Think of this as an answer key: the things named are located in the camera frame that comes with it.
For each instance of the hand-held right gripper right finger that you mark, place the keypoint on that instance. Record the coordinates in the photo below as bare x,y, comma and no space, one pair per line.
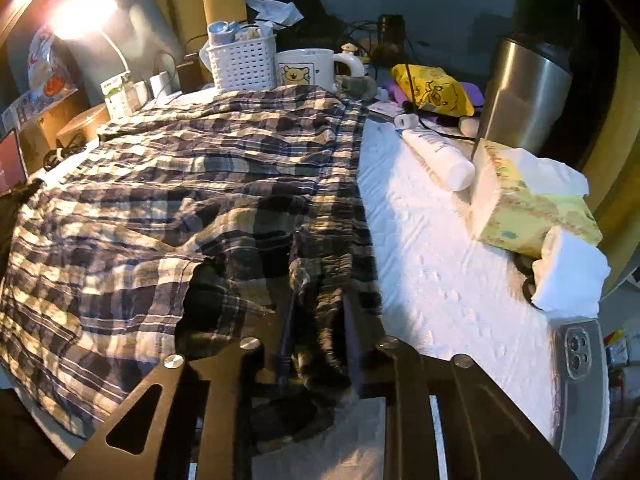
405,390

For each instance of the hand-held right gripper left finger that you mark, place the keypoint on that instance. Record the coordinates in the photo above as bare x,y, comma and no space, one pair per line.
220,385

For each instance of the plaid pants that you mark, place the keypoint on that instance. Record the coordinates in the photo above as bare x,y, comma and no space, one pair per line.
175,185

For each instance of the smartphone in clear case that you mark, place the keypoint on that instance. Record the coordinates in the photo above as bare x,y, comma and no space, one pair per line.
582,360

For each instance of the yellow tissue box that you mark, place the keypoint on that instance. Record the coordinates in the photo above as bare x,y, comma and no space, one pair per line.
530,210

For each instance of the white cream tube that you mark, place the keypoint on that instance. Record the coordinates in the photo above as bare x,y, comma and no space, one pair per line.
442,157

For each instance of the small white roll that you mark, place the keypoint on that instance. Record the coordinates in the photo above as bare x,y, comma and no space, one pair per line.
405,120

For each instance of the gold lidded food container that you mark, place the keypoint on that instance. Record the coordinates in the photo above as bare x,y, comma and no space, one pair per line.
82,125

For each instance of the yellow snack bag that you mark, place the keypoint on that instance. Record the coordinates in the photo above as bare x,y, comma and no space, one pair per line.
435,91

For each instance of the white power strip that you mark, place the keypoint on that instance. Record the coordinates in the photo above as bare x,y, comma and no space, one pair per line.
142,92

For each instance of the tablet with dark screen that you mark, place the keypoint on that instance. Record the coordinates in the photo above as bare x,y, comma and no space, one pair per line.
11,162

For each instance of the grey plush toy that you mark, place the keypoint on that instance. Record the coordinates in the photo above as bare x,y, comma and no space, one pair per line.
356,86

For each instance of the white green milk carton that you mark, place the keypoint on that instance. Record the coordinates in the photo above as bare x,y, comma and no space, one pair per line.
116,95

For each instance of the brown cardboard box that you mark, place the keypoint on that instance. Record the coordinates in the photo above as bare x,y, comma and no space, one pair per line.
42,127

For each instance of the stainless steel tumbler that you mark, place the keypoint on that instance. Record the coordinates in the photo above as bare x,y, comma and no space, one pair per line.
525,95

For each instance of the white plastic basket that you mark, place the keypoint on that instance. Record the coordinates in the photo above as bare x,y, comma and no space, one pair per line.
242,62

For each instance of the white bear print mug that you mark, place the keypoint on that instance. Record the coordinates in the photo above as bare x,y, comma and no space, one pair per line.
300,70

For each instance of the dark glass bottle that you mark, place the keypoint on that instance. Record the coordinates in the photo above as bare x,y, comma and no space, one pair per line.
390,35

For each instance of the blue printed snack bag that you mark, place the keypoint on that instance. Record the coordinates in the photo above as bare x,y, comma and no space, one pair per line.
47,67

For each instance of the crumpled white paper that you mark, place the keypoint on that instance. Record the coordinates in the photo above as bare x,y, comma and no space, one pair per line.
275,11

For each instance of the white gooseneck desk lamp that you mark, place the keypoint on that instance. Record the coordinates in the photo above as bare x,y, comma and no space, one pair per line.
87,15

